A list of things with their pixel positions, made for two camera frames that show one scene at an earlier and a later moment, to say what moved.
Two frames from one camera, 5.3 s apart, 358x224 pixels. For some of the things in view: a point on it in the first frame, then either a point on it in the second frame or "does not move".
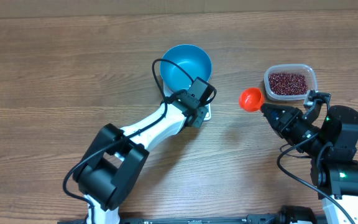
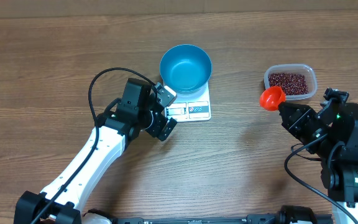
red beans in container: [287, 84] does not move
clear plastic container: [289, 82] does not move
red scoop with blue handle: [251, 99] -> [271, 98]
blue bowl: [193, 59] does not move
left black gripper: [179, 97] -> [154, 130]
